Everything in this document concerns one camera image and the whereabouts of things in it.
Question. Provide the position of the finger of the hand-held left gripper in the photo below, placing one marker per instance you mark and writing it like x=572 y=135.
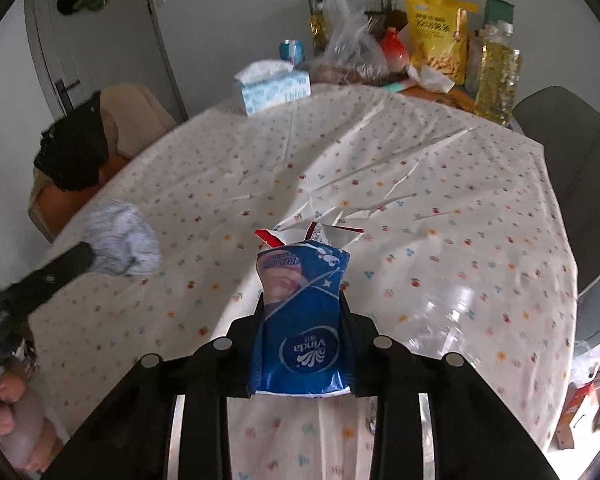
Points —
x=55 y=275

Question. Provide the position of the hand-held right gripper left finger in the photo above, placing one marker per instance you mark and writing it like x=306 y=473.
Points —
x=240 y=355

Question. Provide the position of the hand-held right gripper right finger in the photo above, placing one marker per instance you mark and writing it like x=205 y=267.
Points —
x=365 y=355

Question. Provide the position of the blue tissue packet wrapper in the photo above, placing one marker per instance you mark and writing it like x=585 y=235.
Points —
x=300 y=330

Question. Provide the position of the white paper ball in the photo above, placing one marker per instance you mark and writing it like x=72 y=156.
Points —
x=122 y=245

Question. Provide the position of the person's left hand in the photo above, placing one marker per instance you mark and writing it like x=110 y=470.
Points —
x=5 y=410

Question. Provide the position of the clear crumpled plastic wrap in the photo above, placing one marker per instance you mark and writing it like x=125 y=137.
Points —
x=455 y=320

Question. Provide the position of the beige chair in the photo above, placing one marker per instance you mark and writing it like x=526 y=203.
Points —
x=130 y=110

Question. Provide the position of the orange gift box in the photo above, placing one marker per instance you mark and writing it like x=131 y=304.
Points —
x=580 y=410

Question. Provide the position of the grey door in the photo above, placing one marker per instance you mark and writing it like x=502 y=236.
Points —
x=80 y=45

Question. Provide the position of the grey upholstered chair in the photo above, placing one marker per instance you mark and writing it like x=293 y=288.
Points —
x=575 y=185

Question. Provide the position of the patterned tissue box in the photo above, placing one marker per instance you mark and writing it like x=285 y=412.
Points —
x=272 y=86

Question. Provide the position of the crumpled napkin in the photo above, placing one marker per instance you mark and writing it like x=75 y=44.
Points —
x=430 y=80

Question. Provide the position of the red ceramic vase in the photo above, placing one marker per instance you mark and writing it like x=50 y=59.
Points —
x=395 y=51

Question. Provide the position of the large cooking oil bottle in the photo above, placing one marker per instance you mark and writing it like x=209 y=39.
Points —
x=497 y=77

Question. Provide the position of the clear plastic bag with food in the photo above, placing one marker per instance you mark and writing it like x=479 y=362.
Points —
x=350 y=47

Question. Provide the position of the blue drink can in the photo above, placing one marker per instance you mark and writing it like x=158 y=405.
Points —
x=292 y=51

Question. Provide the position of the small yellow oil bottle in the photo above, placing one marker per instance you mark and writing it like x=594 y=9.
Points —
x=317 y=30

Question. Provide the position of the yellow snack bag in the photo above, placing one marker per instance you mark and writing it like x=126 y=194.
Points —
x=440 y=35

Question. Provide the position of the green tall box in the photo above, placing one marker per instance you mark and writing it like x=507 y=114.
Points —
x=499 y=10

